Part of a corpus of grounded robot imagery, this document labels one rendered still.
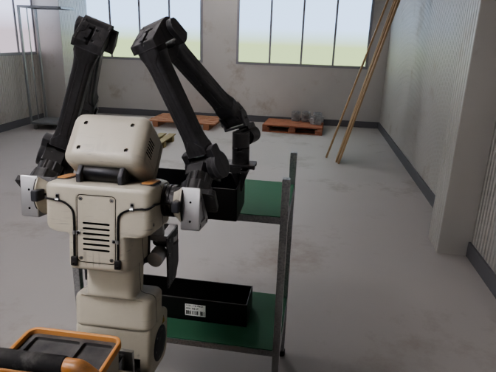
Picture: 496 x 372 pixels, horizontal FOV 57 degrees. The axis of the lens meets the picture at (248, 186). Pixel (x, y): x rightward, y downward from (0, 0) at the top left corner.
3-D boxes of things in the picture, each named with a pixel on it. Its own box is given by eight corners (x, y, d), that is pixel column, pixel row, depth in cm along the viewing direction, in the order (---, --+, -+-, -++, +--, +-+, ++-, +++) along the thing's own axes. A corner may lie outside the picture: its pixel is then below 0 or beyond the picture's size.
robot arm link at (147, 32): (116, 37, 114) (147, 23, 110) (145, 26, 125) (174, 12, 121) (193, 190, 130) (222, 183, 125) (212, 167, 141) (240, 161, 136)
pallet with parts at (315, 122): (323, 128, 868) (324, 111, 858) (323, 135, 796) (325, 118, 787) (266, 124, 881) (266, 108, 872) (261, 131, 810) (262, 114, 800)
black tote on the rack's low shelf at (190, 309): (125, 312, 214) (124, 291, 211) (139, 293, 230) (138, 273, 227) (246, 327, 206) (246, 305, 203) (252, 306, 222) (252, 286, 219)
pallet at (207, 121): (225, 122, 891) (226, 116, 887) (216, 131, 808) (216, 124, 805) (161, 118, 907) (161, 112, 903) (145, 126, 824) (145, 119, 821)
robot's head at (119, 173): (121, 210, 112) (121, 169, 110) (73, 206, 113) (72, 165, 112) (132, 204, 119) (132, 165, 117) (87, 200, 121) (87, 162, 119)
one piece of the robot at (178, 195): (167, 232, 114) (178, 233, 114) (168, 189, 113) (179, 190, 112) (181, 220, 127) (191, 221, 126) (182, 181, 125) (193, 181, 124)
